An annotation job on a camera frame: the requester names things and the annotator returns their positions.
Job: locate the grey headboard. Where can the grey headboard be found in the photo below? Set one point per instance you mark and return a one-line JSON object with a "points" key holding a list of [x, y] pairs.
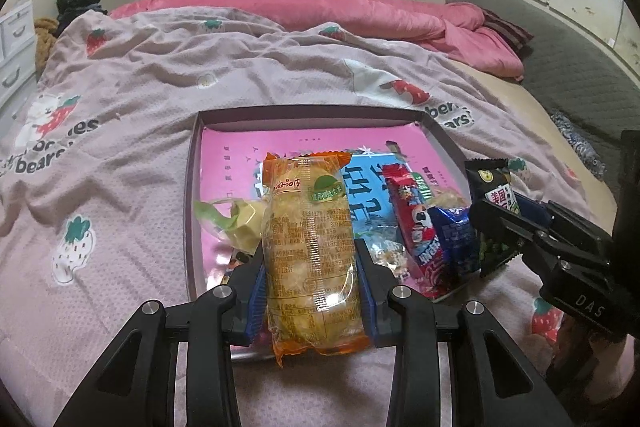
{"points": [[565, 57]]}

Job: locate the white drawer unit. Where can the white drawer unit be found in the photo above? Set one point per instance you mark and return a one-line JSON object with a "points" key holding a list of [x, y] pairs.
{"points": [[15, 42]]}

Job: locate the black white patterned cloth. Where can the black white patterned cloth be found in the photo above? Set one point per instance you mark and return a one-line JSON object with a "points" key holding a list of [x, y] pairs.
{"points": [[580, 142]]}

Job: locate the grey shallow cardboard box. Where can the grey shallow cardboard box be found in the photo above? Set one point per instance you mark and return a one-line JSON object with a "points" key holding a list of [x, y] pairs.
{"points": [[192, 207]]}

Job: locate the printed strawberry blanket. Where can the printed strawberry blanket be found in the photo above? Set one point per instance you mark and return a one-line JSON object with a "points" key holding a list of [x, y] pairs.
{"points": [[125, 157]]}

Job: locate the pale green snack packet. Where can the pale green snack packet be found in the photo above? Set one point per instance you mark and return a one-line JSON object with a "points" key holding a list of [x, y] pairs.
{"points": [[240, 222]]}

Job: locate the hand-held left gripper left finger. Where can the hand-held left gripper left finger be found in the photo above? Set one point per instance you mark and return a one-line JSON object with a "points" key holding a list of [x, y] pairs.
{"points": [[258, 302]]}

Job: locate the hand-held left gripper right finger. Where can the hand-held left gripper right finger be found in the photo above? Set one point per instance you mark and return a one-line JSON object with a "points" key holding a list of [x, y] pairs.
{"points": [[370, 312]]}

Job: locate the blue snack packet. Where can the blue snack packet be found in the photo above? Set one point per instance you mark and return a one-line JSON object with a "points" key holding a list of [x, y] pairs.
{"points": [[455, 242]]}

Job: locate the dark clothes pile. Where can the dark clothes pile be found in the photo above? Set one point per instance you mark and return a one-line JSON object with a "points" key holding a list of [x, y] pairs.
{"points": [[77, 4]]}

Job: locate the black green snack packet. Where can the black green snack packet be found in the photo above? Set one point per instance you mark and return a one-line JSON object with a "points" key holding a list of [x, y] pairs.
{"points": [[492, 179]]}

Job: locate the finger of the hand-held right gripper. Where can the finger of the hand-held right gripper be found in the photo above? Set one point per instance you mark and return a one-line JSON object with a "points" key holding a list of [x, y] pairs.
{"points": [[500, 224], [535, 209]]}

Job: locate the pink quilt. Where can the pink quilt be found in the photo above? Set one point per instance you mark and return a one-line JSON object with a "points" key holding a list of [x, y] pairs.
{"points": [[325, 7]]}

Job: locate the brown fuzzy cloth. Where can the brown fuzzy cloth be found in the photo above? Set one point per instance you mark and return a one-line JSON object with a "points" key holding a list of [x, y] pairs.
{"points": [[46, 42]]}

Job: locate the red cartoon snack packet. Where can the red cartoon snack packet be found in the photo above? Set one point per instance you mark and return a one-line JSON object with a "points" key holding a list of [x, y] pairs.
{"points": [[415, 227]]}

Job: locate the beige bed sheet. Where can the beige bed sheet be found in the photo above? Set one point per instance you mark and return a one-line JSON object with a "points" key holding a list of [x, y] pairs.
{"points": [[520, 107]]}

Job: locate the clear packet of yellow pastry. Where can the clear packet of yellow pastry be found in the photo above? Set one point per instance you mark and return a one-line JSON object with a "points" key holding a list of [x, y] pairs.
{"points": [[387, 252]]}

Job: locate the dark striped pillow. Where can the dark striped pillow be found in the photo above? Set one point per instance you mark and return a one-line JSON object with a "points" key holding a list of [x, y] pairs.
{"points": [[507, 32]]}

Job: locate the orange pastry packet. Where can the orange pastry packet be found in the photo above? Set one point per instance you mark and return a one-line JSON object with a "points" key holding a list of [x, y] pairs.
{"points": [[310, 247]]}

